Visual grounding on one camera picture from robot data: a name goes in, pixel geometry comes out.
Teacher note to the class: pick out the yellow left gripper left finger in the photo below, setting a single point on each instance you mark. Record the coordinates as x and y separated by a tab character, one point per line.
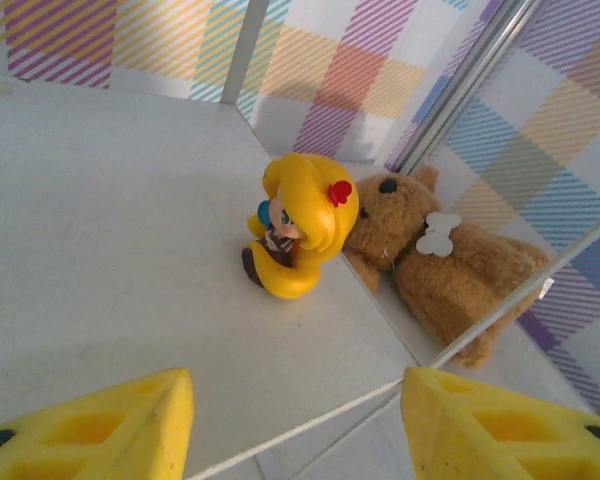
130	440

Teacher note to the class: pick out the yellow-haired doll figurine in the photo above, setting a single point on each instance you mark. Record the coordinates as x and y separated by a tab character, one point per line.
305	210

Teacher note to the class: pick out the brown plush dog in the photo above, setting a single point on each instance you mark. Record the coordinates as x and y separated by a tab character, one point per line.
445	285

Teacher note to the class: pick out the aluminium frame post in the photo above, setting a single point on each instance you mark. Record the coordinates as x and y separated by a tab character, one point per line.
460	80

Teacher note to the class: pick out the white two-tier shelf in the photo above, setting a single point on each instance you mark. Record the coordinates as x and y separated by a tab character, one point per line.
105	225

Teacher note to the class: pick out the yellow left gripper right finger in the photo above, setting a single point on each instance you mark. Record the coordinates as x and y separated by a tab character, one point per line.
455	440

